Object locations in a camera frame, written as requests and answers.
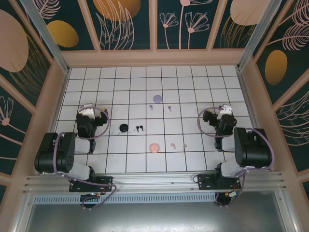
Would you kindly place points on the black round charging case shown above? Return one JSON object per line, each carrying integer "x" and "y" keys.
{"x": 123, "y": 127}

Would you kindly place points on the purple round charging case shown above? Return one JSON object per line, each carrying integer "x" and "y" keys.
{"x": 157, "y": 98}

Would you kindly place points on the pink round charging case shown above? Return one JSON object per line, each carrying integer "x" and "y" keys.
{"x": 154, "y": 148}

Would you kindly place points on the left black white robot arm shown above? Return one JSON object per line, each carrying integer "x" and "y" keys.
{"x": 48, "y": 157}

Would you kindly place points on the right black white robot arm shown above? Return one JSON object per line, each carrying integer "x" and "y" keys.
{"x": 253, "y": 149}

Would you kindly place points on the small green circuit board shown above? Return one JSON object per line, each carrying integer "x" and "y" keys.
{"x": 235, "y": 194}

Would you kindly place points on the grey metal sheet panel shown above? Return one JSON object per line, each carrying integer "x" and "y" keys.
{"x": 154, "y": 217}

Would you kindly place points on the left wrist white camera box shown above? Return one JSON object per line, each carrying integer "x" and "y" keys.
{"x": 87, "y": 111}

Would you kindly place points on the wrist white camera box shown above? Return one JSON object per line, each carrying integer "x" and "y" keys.
{"x": 87, "y": 111}
{"x": 224, "y": 112}

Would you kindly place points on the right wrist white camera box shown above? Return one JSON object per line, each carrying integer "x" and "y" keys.
{"x": 224, "y": 112}

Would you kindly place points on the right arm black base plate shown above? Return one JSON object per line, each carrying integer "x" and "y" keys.
{"x": 205, "y": 182}

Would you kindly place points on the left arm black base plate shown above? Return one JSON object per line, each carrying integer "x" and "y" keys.
{"x": 106, "y": 182}

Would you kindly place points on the aluminium mounting rail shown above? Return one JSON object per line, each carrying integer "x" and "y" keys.
{"x": 154, "y": 184}

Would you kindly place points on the aluminium corner post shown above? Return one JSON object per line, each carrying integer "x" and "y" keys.
{"x": 256, "y": 33}
{"x": 46, "y": 36}

